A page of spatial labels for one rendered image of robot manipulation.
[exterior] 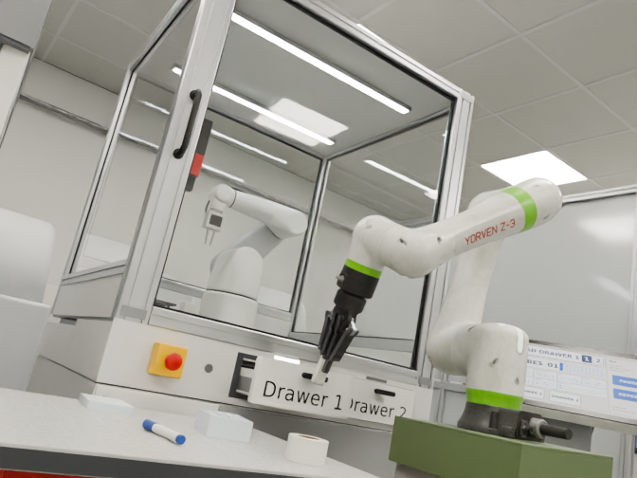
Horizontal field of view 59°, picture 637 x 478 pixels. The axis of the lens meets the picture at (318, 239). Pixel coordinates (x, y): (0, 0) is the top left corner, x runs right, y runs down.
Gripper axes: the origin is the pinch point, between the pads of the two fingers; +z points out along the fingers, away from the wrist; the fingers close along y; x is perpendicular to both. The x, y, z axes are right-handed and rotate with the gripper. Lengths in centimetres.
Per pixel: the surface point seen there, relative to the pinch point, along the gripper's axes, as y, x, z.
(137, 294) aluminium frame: -19.3, -43.2, -1.9
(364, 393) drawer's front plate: -13.6, 26.5, 8.3
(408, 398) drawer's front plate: -13.9, 43.4, 7.4
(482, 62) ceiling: -147, 127, -147
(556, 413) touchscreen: 2, 90, -4
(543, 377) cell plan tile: -10, 93, -11
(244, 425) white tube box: 21.2, -26.9, 6.6
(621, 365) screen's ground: 1, 114, -25
